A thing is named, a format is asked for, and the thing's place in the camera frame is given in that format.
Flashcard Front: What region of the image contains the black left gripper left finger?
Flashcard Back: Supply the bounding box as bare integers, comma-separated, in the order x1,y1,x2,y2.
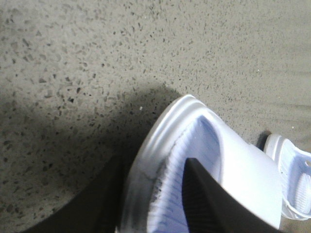
25,153,126,233

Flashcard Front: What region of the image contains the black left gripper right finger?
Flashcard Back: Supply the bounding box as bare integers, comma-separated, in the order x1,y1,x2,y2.
182,158,279,233

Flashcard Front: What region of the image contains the light blue slipper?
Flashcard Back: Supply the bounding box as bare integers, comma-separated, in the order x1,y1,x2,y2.
117,95,282,233
264,134,311,221

